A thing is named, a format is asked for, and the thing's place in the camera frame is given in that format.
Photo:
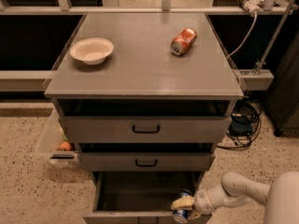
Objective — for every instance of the blue box on floor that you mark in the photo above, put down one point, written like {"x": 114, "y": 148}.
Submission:
{"x": 240, "y": 126}

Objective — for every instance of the blue pepsi can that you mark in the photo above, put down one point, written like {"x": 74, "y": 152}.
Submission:
{"x": 181, "y": 215}

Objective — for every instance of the grey top drawer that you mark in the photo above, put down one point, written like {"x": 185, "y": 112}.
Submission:
{"x": 145, "y": 129}

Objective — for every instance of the grey drawer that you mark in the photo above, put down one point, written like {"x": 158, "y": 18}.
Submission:
{"x": 145, "y": 129}
{"x": 145, "y": 162}
{"x": 139, "y": 197}

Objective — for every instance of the grey drawer cabinet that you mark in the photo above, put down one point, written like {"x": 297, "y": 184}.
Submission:
{"x": 144, "y": 78}

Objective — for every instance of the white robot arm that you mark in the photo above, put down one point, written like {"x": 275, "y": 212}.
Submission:
{"x": 280, "y": 199}

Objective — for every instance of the white power strip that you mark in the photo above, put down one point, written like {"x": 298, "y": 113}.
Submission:
{"x": 253, "y": 7}

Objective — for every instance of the orange fruit in bin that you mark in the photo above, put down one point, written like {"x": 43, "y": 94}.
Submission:
{"x": 65, "y": 146}

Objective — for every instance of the clear plastic storage bin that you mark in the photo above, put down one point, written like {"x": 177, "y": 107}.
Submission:
{"x": 49, "y": 142}

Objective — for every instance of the dark cabinet at right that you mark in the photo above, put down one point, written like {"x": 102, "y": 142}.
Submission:
{"x": 283, "y": 101}

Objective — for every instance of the grey bottom drawer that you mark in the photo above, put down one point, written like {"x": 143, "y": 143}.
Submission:
{"x": 139, "y": 197}

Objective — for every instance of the grey middle drawer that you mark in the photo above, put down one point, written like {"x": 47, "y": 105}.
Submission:
{"x": 145, "y": 162}

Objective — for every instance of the crushed orange soda can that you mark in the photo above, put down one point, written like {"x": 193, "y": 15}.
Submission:
{"x": 183, "y": 41}

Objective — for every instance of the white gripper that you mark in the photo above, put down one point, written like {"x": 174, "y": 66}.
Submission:
{"x": 202, "y": 201}

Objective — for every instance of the white paper bowl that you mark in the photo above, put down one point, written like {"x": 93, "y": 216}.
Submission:
{"x": 92, "y": 51}

